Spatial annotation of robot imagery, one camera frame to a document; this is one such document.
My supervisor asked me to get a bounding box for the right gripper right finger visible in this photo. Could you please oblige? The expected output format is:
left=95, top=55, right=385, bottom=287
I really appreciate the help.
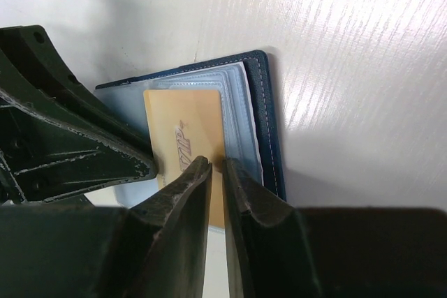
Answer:
left=222, top=159, right=446, bottom=297

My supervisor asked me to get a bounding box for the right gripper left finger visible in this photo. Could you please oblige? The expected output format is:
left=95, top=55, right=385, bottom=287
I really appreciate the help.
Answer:
left=1, top=156, right=212, bottom=297

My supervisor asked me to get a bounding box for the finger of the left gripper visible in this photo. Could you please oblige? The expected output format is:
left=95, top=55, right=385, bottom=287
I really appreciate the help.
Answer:
left=1, top=25, right=156, bottom=204

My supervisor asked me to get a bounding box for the blue leather card holder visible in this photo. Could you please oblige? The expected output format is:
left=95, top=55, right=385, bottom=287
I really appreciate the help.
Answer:
left=94, top=50, right=286, bottom=200

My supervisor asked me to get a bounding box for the gold card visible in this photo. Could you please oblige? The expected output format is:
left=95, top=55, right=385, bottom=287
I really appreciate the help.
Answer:
left=143, top=89, right=226, bottom=228

